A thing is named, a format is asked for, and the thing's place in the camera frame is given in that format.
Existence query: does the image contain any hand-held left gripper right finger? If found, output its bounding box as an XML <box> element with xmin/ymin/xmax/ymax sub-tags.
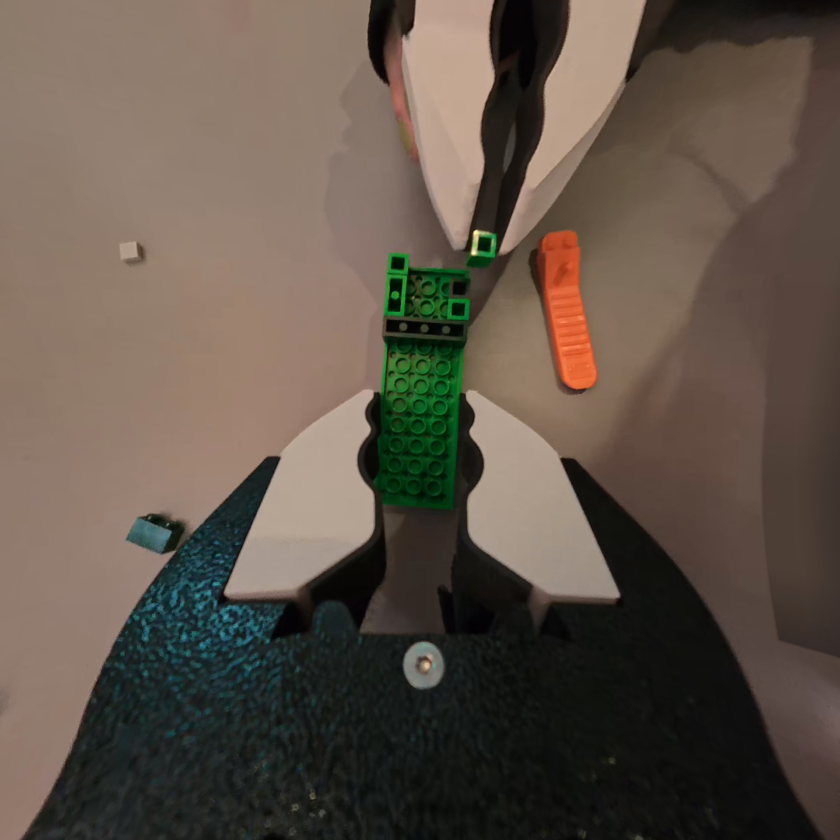
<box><xmin>437</xmin><ymin>388</ymin><xmax>623</xmax><ymax>636</ymax></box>

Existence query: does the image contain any grey desk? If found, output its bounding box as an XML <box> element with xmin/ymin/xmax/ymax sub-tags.
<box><xmin>0</xmin><ymin>0</ymin><xmax>840</xmax><ymax>840</ymax></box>

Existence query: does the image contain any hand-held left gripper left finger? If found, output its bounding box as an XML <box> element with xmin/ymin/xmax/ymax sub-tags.
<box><xmin>223</xmin><ymin>388</ymin><xmax>388</xmax><ymax>636</ymax></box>

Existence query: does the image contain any teal brick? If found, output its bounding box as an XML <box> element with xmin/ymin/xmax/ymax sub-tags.
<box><xmin>125</xmin><ymin>512</ymin><xmax>186</xmax><ymax>557</ymax></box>

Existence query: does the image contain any orange brick separator tool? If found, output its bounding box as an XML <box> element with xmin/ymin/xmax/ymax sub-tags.
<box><xmin>529</xmin><ymin>230</ymin><xmax>599</xmax><ymax>394</ymax></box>

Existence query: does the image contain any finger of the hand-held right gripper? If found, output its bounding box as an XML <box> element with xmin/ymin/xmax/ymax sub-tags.
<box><xmin>402</xmin><ymin>0</ymin><xmax>522</xmax><ymax>252</ymax></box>
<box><xmin>493</xmin><ymin>0</ymin><xmax>648</xmax><ymax>256</ymax></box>

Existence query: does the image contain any black long brick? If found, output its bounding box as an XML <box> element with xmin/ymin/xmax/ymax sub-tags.
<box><xmin>382</xmin><ymin>317</ymin><xmax>469</xmax><ymax>345</ymax></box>

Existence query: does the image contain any person's right hand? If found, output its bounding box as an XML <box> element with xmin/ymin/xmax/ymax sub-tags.
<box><xmin>390</xmin><ymin>59</ymin><xmax>422</xmax><ymax>164</ymax></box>

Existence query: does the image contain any green studded brick plate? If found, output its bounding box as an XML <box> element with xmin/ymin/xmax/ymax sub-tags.
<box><xmin>375</xmin><ymin>266</ymin><xmax>473</xmax><ymax>510</ymax></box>

